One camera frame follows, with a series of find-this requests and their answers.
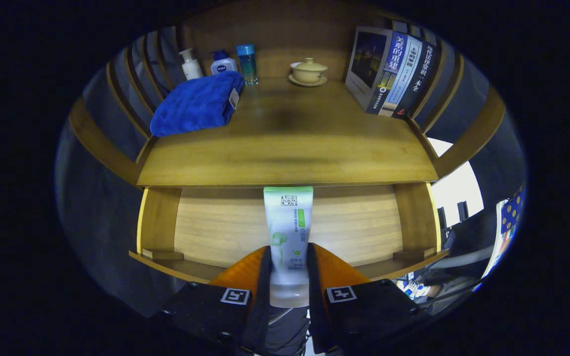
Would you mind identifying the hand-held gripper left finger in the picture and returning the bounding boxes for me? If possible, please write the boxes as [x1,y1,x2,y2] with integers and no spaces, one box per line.
[162,246,272,354]

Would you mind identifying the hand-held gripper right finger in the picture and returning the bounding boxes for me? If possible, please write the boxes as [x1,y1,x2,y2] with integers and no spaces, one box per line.
[307,243,420,354]

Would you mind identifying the white green cleanser tube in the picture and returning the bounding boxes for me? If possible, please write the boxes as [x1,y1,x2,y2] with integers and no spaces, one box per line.
[263,186,314,308]

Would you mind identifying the wooden drawer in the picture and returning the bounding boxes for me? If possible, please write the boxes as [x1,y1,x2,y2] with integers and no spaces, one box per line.
[129,183,450,285]

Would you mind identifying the wooden countertop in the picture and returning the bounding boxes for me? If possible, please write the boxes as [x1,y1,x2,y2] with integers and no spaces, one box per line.
[137,77,439,187]

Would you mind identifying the wooden cabinet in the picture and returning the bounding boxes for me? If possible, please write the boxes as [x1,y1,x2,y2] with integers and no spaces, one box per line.
[67,0,507,285]

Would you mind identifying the person's dark trousers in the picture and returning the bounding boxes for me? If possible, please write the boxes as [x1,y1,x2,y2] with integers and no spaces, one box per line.
[260,306,311,356]

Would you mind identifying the white box unit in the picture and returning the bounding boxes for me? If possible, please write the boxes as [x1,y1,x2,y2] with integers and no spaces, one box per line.
[428,137,484,229]

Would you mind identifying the white side table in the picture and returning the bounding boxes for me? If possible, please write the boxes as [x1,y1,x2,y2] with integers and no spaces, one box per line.
[426,198,521,287]

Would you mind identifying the blue folded towel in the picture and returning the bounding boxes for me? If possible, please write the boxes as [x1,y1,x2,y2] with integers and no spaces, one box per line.
[149,71,246,137]

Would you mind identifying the blue polka dot gift bag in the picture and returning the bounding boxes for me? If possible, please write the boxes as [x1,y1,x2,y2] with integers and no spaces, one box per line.
[500,188,524,234]

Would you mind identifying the beige lidded teacup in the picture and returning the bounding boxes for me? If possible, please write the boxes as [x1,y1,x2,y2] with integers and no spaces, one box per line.
[288,57,329,88]

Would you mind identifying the teal bottle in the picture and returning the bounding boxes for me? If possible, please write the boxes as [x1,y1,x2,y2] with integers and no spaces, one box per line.
[236,44,259,86]

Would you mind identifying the white blue lotion bottle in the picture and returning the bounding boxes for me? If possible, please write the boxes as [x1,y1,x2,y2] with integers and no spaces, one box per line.
[210,49,239,76]

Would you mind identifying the light blue book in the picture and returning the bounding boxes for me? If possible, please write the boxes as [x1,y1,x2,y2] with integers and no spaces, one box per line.
[379,35,424,118]

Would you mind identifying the thick blue book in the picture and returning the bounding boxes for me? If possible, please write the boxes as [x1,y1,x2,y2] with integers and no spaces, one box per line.
[344,26,409,114]

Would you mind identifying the white pump bottle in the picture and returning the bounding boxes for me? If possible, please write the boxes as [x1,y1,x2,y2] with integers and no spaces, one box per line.
[179,48,204,81]

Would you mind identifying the black book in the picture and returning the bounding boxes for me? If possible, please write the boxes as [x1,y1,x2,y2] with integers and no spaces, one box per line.
[391,42,439,119]

